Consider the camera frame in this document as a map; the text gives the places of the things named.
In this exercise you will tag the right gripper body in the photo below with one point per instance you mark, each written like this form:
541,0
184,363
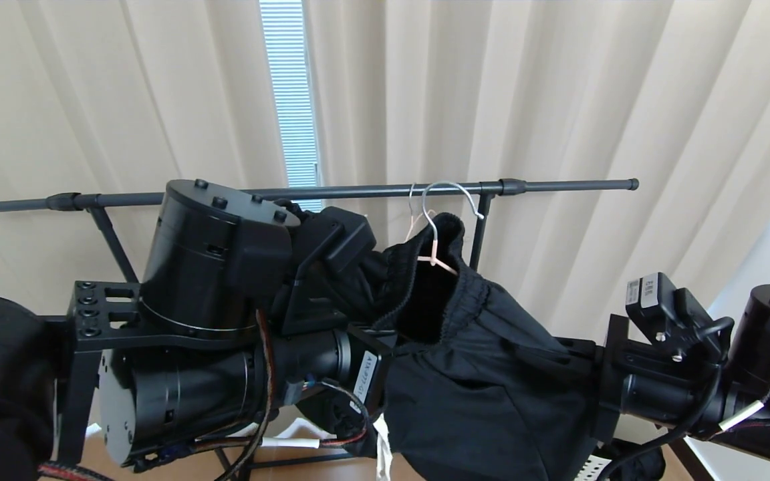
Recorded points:
652,394

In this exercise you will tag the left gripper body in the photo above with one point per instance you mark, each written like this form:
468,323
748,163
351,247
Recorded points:
191,394

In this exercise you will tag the pink clothes hanger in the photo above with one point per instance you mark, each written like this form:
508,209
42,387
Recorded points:
411,227
433,257

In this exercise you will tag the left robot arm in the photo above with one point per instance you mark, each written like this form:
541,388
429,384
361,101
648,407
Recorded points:
211,254

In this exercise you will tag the white laundry basket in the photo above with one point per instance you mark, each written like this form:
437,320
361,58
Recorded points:
589,471

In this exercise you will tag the black clothes rack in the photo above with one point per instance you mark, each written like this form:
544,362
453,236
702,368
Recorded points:
559,185

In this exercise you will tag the window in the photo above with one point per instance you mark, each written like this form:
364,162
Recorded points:
291,100

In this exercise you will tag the beige curtain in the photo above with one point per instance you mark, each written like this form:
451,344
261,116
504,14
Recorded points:
124,87
525,100

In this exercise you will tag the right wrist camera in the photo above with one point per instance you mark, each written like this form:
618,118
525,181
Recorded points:
659,300

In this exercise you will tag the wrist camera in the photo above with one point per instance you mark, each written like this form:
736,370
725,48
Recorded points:
331,247
659,300

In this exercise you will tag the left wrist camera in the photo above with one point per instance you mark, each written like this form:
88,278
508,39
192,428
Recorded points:
331,247

